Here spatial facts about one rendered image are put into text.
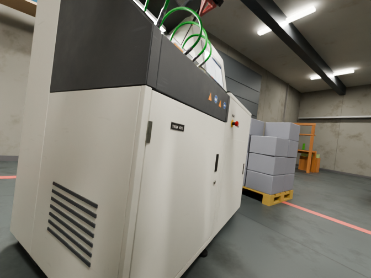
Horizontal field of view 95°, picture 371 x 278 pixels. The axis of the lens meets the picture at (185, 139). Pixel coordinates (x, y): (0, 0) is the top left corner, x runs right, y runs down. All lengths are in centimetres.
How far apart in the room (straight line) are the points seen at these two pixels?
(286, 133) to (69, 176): 239
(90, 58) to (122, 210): 51
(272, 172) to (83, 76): 205
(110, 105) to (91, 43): 26
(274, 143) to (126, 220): 196
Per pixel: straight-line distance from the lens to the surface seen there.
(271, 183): 229
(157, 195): 57
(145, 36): 54
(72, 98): 78
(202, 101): 75
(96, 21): 77
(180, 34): 149
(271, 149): 226
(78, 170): 70
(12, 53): 381
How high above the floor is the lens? 66
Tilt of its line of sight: level
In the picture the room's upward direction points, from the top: 7 degrees clockwise
